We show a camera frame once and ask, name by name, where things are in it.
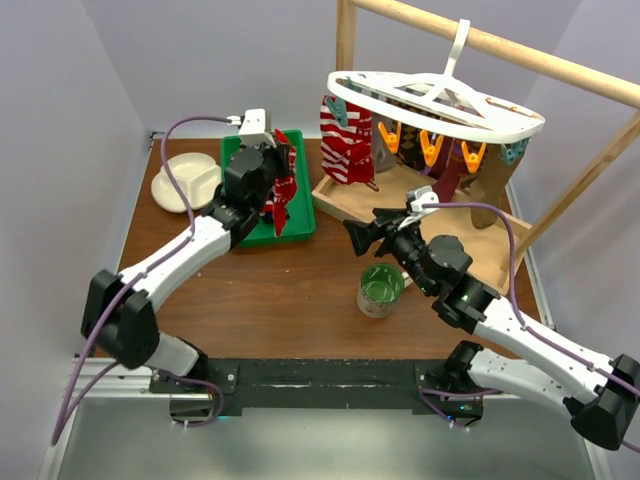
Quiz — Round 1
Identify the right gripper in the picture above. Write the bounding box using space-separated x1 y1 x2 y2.
342 208 436 295

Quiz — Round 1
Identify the red santa sock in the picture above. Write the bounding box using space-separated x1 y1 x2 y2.
260 143 298 238

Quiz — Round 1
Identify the red white patterned sock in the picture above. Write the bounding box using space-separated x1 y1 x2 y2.
319 95 378 191

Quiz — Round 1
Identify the white round clip hanger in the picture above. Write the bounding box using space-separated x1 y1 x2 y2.
327 20 545 144

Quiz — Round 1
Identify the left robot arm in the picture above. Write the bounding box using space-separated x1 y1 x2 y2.
81 130 296 392

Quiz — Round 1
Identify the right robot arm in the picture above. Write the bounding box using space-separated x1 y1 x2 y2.
343 203 639 451

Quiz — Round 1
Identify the wooden rack base tray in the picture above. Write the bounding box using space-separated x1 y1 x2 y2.
312 166 509 294

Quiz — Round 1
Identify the green enamel mug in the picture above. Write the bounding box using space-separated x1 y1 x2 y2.
356 263 413 319

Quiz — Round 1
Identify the green plastic bin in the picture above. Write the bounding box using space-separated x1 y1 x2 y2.
210 130 316 248

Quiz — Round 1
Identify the argyle brown sock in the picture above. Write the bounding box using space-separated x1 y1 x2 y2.
397 123 425 171

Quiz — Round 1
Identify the orange clothes peg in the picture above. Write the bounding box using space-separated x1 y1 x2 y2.
377 121 402 154
461 140 486 174
419 130 444 168

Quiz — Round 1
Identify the white divided plate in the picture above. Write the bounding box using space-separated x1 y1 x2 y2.
151 152 222 213

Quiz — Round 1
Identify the maroon sock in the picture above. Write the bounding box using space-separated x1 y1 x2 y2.
432 140 466 203

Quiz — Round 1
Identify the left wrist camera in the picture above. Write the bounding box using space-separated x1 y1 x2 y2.
238 108 275 147

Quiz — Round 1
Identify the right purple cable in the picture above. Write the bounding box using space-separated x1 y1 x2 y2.
424 202 640 449

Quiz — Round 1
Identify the purple cable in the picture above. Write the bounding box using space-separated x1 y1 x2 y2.
50 115 241 446
424 202 640 449

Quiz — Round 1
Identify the wooden rack frame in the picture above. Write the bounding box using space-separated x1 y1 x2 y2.
336 1 639 258

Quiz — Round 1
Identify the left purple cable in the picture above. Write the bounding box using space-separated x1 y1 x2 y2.
50 115 241 446

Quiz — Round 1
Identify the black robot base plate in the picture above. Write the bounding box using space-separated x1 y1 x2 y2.
148 357 485 419

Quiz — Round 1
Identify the aluminium frame rail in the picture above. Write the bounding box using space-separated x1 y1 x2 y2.
38 357 226 479

